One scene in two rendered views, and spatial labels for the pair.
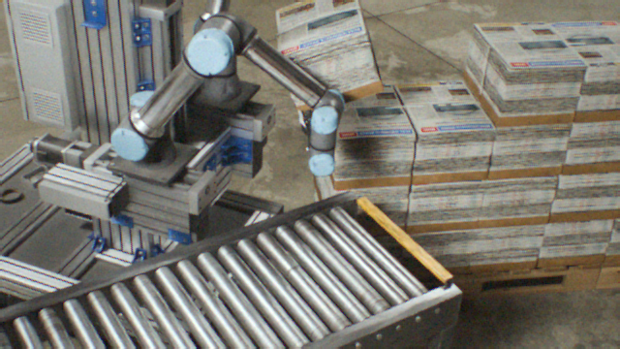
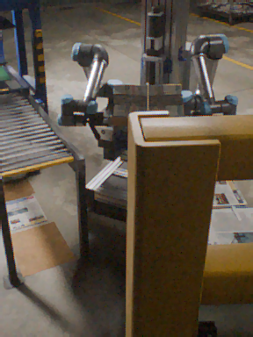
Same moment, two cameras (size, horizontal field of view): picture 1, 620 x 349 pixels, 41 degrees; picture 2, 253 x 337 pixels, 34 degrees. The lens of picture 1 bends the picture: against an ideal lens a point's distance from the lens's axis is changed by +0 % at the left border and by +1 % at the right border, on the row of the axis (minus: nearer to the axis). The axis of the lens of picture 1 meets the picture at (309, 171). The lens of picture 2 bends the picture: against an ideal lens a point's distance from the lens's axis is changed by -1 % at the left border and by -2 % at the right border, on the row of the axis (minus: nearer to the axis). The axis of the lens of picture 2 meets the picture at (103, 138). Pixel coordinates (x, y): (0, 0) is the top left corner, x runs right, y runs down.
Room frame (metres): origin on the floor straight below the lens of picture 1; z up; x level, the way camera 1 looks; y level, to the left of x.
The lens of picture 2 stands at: (2.62, -2.25, 2.05)
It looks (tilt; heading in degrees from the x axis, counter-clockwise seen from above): 28 degrees down; 99
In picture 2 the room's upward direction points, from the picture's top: 1 degrees counter-clockwise
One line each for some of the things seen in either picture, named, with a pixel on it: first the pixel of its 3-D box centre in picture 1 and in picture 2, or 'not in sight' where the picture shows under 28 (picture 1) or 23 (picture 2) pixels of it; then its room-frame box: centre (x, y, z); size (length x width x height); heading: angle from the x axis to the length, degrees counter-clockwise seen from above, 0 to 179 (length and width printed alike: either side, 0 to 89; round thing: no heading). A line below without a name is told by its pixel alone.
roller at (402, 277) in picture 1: (377, 253); (36, 165); (1.88, -0.21, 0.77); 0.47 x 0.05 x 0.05; 34
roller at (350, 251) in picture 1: (358, 260); (33, 160); (1.85, -0.16, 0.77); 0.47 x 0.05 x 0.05; 34
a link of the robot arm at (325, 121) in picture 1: (325, 125); (69, 104); (2.06, -0.04, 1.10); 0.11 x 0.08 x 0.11; 171
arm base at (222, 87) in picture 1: (221, 79); not in sight; (2.73, 0.35, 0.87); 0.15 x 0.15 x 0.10
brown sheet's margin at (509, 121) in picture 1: (516, 94); not in sight; (2.75, -0.76, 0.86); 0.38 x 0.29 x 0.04; 12
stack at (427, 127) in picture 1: (463, 192); not in sight; (2.72, -0.62, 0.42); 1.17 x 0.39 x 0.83; 101
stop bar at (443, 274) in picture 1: (402, 237); (38, 167); (1.92, -0.29, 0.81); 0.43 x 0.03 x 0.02; 34
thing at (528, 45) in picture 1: (528, 44); (193, 187); (2.75, -0.76, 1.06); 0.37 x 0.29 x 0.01; 12
